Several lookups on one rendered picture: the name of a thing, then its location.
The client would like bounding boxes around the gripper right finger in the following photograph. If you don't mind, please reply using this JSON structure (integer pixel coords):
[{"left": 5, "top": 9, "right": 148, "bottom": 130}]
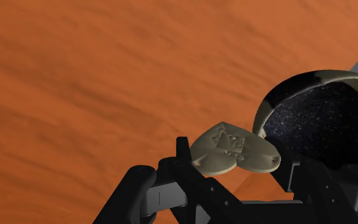
[{"left": 270, "top": 141, "right": 358, "bottom": 224}]

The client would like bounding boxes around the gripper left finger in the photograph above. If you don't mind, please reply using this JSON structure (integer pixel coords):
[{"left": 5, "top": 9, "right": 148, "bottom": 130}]
[{"left": 93, "top": 136, "right": 245, "bottom": 224}]

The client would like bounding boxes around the beige heart-shaped puzzle ornament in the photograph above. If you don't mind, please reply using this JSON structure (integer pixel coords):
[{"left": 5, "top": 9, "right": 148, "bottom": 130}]
[{"left": 189, "top": 121, "right": 282, "bottom": 177}]

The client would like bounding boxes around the black speckled bowl beige rim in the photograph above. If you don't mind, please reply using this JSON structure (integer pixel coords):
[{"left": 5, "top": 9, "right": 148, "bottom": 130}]
[{"left": 252, "top": 69, "right": 358, "bottom": 170}]

